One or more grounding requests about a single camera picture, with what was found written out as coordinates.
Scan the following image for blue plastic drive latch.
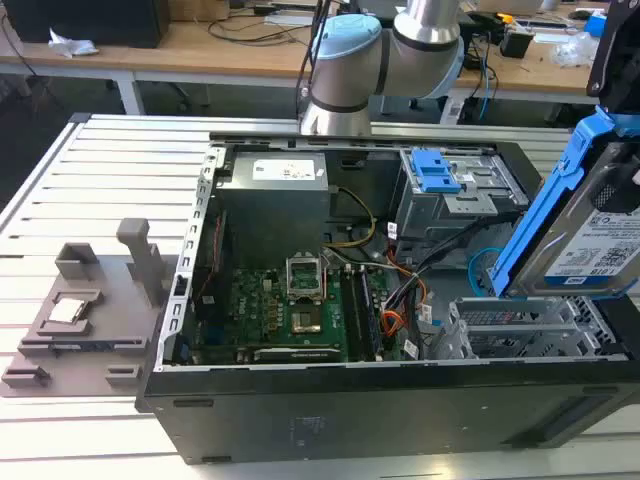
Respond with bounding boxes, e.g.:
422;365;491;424
408;149;462;194

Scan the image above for black PC case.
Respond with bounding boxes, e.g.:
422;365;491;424
135;130;640;466

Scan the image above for hard disk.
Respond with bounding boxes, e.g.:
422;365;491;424
487;105;640;302

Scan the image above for crumpled white paper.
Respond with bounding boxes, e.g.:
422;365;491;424
48;28;99;58

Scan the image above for blue cardboard box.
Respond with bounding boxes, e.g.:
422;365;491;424
584;12;609;37

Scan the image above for black graphics card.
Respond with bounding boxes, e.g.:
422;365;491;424
252;347;344;364

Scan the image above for CPU socket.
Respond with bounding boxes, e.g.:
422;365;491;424
289;307;324;335

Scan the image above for metal socket cover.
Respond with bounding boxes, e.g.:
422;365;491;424
284;254;324;304

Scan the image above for silver CPU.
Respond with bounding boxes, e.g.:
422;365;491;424
49;297;87;324

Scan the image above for black arm base cables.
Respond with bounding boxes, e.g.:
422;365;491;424
297;0;337;117

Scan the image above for small black box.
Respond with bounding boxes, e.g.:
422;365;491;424
501;29;534;59

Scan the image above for grey power supply unit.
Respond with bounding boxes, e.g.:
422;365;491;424
215;152;331;266

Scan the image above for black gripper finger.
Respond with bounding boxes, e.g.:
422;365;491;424
589;158;640;213

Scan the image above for orange disk wire bundle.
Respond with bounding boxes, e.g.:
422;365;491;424
380;279;429;347

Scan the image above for blue hanging cable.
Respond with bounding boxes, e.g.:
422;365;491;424
477;44;501;122

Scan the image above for green motherboard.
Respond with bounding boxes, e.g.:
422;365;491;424
194;264;401;364

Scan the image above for yellow and black power cable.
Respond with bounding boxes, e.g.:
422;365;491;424
322;185;377;249

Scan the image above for grey optical drive cage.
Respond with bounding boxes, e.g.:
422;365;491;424
392;147;531;242

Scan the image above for wooden desk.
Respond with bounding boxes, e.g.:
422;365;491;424
0;8;640;107

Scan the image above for clear plastic bag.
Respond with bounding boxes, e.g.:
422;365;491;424
552;33;599;67

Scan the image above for black cable bundle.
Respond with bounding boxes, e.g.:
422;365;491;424
384;219;484;311

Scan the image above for light blue disk wire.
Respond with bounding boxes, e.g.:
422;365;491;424
468;247;501;297

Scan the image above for large black box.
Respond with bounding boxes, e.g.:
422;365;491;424
3;0;171;49

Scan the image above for grey metal disk bay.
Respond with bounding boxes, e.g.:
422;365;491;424
429;294;627;362

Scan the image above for grey parts rack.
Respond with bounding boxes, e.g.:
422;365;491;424
0;218;179;399

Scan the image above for RAM stick in slot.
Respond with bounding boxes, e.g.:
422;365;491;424
357;267;385;361

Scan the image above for thin red wire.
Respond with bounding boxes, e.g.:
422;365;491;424
193;214;224;302

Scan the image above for RAM stick with blue label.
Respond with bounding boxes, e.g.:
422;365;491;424
49;341;114;352

